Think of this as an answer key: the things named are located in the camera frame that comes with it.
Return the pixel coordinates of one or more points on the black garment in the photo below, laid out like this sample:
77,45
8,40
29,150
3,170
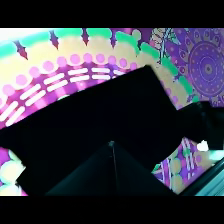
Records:
100,106

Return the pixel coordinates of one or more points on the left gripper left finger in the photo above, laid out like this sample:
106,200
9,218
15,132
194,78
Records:
95,176

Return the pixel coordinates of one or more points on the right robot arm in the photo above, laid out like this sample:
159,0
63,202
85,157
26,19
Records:
208,123

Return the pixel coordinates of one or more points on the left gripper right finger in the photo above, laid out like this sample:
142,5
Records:
133,178

